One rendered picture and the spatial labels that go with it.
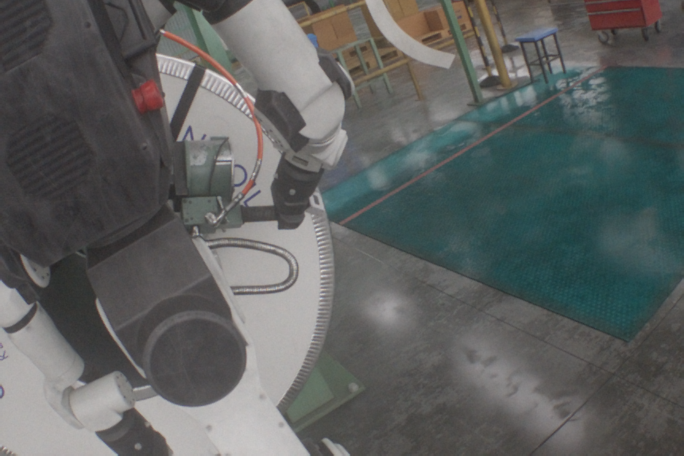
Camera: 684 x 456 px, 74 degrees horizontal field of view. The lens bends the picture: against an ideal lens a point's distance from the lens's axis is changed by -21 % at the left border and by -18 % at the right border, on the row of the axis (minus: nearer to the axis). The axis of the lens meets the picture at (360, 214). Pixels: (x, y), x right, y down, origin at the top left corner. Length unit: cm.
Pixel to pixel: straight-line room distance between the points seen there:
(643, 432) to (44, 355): 137
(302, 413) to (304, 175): 103
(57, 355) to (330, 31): 971
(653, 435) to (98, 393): 129
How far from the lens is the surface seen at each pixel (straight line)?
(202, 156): 115
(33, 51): 50
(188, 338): 54
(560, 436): 154
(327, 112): 76
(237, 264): 138
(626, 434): 152
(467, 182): 310
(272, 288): 115
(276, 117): 71
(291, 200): 111
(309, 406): 187
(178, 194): 113
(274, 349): 149
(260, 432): 74
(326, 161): 94
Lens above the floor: 120
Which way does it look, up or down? 22 degrees down
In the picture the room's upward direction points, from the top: 22 degrees counter-clockwise
